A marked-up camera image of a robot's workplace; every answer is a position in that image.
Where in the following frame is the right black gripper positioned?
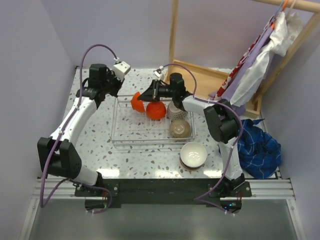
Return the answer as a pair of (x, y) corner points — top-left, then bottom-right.
(138, 79), (176, 103)

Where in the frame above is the orange plastic bowl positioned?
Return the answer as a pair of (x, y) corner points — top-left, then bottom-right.
(130, 91), (145, 113)
(146, 101), (166, 121)

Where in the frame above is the dotted beige bowl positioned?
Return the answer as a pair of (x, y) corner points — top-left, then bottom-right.
(166, 101), (188, 121)

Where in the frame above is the clear wire dish rack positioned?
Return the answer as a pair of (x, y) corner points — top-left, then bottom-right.
(110, 95), (196, 147)

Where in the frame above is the black bowl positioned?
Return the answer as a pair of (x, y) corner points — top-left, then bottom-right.
(169, 119), (192, 138)

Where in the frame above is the white bowl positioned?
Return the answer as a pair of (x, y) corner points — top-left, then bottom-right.
(179, 142), (208, 170)

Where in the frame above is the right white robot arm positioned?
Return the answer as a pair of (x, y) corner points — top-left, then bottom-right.
(137, 73), (245, 197)

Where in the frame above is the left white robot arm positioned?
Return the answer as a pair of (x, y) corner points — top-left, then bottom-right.
(37, 61), (131, 196)

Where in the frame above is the wooden clothes rack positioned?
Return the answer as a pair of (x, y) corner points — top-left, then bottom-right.
(164, 0), (320, 118)

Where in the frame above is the lilac hanging garment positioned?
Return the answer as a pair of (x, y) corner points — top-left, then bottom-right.
(208, 27), (273, 100)

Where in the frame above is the blue checked cloth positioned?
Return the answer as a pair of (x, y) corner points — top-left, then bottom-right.
(217, 118), (283, 180)

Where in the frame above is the red white patterned garment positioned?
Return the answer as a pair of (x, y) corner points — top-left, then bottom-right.
(212, 19), (275, 100)

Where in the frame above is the white hanging garment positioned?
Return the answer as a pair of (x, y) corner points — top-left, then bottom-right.
(229, 12), (304, 107)

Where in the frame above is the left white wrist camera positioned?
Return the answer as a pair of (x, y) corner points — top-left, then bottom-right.
(111, 57), (131, 82)

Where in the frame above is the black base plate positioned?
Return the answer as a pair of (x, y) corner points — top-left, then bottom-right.
(74, 176), (252, 213)

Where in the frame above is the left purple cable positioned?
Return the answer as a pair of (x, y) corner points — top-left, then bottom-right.
(39, 44), (120, 215)

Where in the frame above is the aluminium rail frame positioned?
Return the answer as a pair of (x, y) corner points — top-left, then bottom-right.
(32, 109), (297, 201)

